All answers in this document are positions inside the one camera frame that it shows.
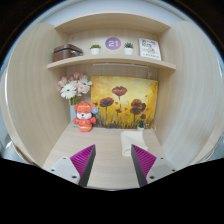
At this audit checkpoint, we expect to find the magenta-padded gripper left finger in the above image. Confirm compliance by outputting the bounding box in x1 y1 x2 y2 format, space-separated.
48 144 97 189

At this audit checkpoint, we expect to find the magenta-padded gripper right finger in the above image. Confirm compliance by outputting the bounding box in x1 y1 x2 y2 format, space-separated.
129 144 178 189

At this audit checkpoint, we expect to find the cream towel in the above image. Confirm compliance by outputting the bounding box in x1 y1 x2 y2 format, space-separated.
119 130 149 158

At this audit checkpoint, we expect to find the small plant in white pot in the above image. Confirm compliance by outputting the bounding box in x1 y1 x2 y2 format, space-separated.
136 119 146 132

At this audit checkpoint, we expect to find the red plush mouse toy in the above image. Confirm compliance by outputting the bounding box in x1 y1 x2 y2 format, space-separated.
72 101 100 133

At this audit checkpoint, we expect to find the light blue vase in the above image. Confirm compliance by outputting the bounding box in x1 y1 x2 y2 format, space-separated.
69 104 78 128

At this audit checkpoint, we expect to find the yellow poppy flower painting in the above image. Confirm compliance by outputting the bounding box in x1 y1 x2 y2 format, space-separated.
90 75 159 130

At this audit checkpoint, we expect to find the pink and white flower bouquet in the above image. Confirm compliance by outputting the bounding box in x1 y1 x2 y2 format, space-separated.
57 71 93 106

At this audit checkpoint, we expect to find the white light bar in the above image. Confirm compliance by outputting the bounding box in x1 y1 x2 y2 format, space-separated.
92 62 149 69

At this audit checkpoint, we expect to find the wooden shelf with decorations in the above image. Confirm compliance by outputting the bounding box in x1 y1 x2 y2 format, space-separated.
46 12 177 71

